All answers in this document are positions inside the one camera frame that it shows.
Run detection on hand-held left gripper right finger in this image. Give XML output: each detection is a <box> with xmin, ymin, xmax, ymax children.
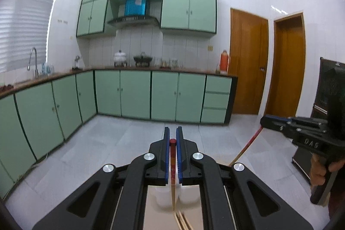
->
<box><xmin>176</xmin><ymin>126</ymin><xmax>315</xmax><ymax>230</ymax></box>

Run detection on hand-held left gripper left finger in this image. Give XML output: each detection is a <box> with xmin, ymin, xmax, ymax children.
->
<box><xmin>32</xmin><ymin>126</ymin><xmax>171</xmax><ymax>230</ymax></box>

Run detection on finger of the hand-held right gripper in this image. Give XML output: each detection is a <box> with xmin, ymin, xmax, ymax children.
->
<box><xmin>265</xmin><ymin>115</ymin><xmax>294</xmax><ymax>123</ymax></box>
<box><xmin>260</xmin><ymin>118</ymin><xmax>297</xmax><ymax>139</ymax></box>

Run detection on red-topped wooden chopstick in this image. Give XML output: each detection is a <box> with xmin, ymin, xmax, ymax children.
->
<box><xmin>169</xmin><ymin>139</ymin><xmax>177</xmax><ymax>211</ymax></box>
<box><xmin>229</xmin><ymin>125</ymin><xmax>263</xmax><ymax>167</ymax></box>

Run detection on plain wooden chopstick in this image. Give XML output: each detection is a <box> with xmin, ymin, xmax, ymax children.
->
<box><xmin>174</xmin><ymin>212</ymin><xmax>187</xmax><ymax>230</ymax></box>
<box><xmin>180</xmin><ymin>212</ymin><xmax>193</xmax><ymax>230</ymax></box>

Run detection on person's right forearm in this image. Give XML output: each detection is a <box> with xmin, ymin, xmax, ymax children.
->
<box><xmin>325</xmin><ymin>179</ymin><xmax>345</xmax><ymax>220</ymax></box>

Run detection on person's right hand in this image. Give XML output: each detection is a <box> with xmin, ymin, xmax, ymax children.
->
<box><xmin>310</xmin><ymin>156</ymin><xmax>345</xmax><ymax>186</ymax></box>

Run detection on wooden door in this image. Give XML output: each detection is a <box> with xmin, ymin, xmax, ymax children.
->
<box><xmin>265</xmin><ymin>12</ymin><xmax>307</xmax><ymax>119</ymax></box>
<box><xmin>230</xmin><ymin>7</ymin><xmax>269</xmax><ymax>115</ymax></box>

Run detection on green base cabinet run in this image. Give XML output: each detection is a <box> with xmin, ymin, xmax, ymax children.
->
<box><xmin>0</xmin><ymin>70</ymin><xmax>98</xmax><ymax>193</ymax></box>
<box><xmin>93</xmin><ymin>69</ymin><xmax>207</xmax><ymax>123</ymax></box>

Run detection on green drawer unit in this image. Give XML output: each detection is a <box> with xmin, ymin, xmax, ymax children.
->
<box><xmin>200</xmin><ymin>75</ymin><xmax>239</xmax><ymax>126</ymax></box>

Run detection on orange thermos flask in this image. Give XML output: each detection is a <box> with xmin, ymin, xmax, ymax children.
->
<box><xmin>220</xmin><ymin>50</ymin><xmax>229</xmax><ymax>75</ymax></box>

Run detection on black wok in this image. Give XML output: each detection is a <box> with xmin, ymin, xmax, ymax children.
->
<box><xmin>133</xmin><ymin>52</ymin><xmax>154</xmax><ymax>63</ymax></box>

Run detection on white lidded pot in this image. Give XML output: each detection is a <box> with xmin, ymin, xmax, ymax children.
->
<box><xmin>113</xmin><ymin>50</ymin><xmax>128</xmax><ymax>62</ymax></box>

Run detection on black range hood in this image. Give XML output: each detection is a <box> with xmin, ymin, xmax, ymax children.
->
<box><xmin>106</xmin><ymin>16</ymin><xmax>160</xmax><ymax>29</ymax></box>

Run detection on bottles beside sink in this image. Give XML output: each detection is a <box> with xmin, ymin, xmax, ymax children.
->
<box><xmin>41</xmin><ymin>62</ymin><xmax>55</xmax><ymax>76</ymax></box>

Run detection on blue box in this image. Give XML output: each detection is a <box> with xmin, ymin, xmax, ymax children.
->
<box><xmin>124</xmin><ymin>0</ymin><xmax>151</xmax><ymax>16</ymax></box>

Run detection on chrome kitchen faucet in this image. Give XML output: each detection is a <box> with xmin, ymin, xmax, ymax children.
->
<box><xmin>27</xmin><ymin>47</ymin><xmax>39</xmax><ymax>78</ymax></box>

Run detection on white window blind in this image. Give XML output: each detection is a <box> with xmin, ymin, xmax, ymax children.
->
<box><xmin>0</xmin><ymin>0</ymin><xmax>63</xmax><ymax>73</ymax></box>

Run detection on white floor cable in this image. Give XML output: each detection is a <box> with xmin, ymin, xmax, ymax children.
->
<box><xmin>34</xmin><ymin>153</ymin><xmax>50</xmax><ymax>167</ymax></box>

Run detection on green wall cabinet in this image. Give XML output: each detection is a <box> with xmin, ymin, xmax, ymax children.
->
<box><xmin>160</xmin><ymin>0</ymin><xmax>218</xmax><ymax>36</ymax></box>
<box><xmin>76</xmin><ymin>0</ymin><xmax>113</xmax><ymax>38</ymax></box>

